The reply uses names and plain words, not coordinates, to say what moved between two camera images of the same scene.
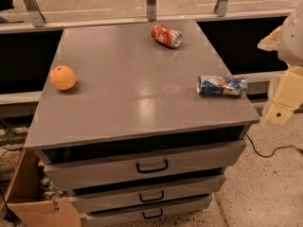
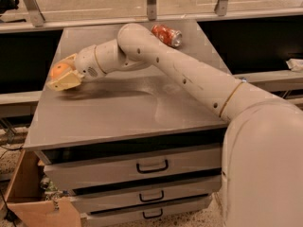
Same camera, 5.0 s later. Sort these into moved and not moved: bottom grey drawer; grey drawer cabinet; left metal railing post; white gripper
Moved: white gripper
Not moved: grey drawer cabinet; bottom grey drawer; left metal railing post
